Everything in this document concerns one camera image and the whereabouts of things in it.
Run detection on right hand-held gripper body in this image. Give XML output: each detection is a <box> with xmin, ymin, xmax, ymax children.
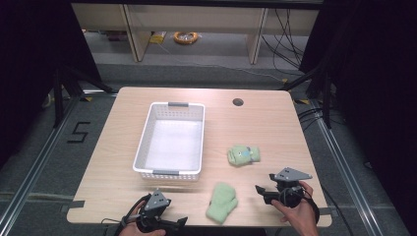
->
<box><xmin>264</xmin><ymin>166</ymin><xmax>314</xmax><ymax>209</ymax></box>

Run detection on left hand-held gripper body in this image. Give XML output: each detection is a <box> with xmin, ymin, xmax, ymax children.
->
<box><xmin>136</xmin><ymin>189</ymin><xmax>172</xmax><ymax>234</ymax></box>

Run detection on green printed mitten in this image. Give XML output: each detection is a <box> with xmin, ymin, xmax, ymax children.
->
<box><xmin>226</xmin><ymin>145</ymin><xmax>262</xmax><ymax>167</ymax></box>

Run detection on plain green fleece mitten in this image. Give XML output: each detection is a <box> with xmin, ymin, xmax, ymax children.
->
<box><xmin>205</xmin><ymin>182</ymin><xmax>239</xmax><ymax>225</ymax></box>

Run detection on white plastic basket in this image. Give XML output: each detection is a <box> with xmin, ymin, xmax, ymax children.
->
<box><xmin>132</xmin><ymin>101</ymin><xmax>207</xmax><ymax>182</ymax></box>

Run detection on person's left hand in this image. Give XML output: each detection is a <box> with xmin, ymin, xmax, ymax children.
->
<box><xmin>118</xmin><ymin>200</ymin><xmax>167</xmax><ymax>236</ymax></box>

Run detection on person's right hand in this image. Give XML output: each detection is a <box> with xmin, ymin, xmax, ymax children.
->
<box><xmin>270</xmin><ymin>180</ymin><xmax>320</xmax><ymax>236</ymax></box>

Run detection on black metal stand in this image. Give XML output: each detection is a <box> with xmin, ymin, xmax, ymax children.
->
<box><xmin>278</xmin><ymin>64</ymin><xmax>334</xmax><ymax>130</ymax></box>
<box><xmin>52</xmin><ymin>64</ymin><xmax>115</xmax><ymax>130</ymax></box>

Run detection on black curtain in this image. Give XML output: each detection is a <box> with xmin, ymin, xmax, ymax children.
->
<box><xmin>0</xmin><ymin>0</ymin><xmax>103</xmax><ymax>169</ymax></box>
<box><xmin>298</xmin><ymin>0</ymin><xmax>417</xmax><ymax>229</ymax></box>

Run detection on yellow packet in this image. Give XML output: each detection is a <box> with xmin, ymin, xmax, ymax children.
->
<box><xmin>149</xmin><ymin>31</ymin><xmax>167</xmax><ymax>45</ymax></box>

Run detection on light wooden shelf unit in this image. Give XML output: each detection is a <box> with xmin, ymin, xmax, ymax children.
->
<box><xmin>71</xmin><ymin>3</ymin><xmax>321</xmax><ymax>65</ymax></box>

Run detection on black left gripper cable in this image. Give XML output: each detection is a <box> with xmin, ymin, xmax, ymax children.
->
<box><xmin>100</xmin><ymin>195</ymin><xmax>152</xmax><ymax>236</ymax></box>

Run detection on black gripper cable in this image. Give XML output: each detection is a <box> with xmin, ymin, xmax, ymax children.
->
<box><xmin>301</xmin><ymin>187</ymin><xmax>322</xmax><ymax>228</ymax></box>
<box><xmin>100</xmin><ymin>195</ymin><xmax>152</xmax><ymax>236</ymax></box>

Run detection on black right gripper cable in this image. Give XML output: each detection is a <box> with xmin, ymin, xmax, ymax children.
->
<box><xmin>301</xmin><ymin>187</ymin><xmax>322</xmax><ymax>228</ymax></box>

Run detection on long black floor cable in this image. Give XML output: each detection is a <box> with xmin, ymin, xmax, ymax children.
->
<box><xmin>320</xmin><ymin>184</ymin><xmax>350</xmax><ymax>236</ymax></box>

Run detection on aluminium floor rail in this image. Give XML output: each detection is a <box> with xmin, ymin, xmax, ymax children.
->
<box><xmin>310</xmin><ymin>97</ymin><xmax>386</xmax><ymax>236</ymax></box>
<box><xmin>0</xmin><ymin>93</ymin><xmax>81</xmax><ymax>228</ymax></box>

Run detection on black floor cables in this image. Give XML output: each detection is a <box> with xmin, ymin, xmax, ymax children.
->
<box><xmin>295</xmin><ymin>107</ymin><xmax>325</xmax><ymax>133</ymax></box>

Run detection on thin white floor cable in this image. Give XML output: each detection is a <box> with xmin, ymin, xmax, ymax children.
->
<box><xmin>156</xmin><ymin>41</ymin><xmax>287</xmax><ymax>84</ymax></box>

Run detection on bundle of black hanging cables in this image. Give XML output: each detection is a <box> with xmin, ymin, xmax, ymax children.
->
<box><xmin>261</xmin><ymin>8</ymin><xmax>310</xmax><ymax>71</ymax></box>

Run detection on orange cable coil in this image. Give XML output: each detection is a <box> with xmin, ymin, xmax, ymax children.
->
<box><xmin>172</xmin><ymin>30</ymin><xmax>200</xmax><ymax>46</ymax></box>

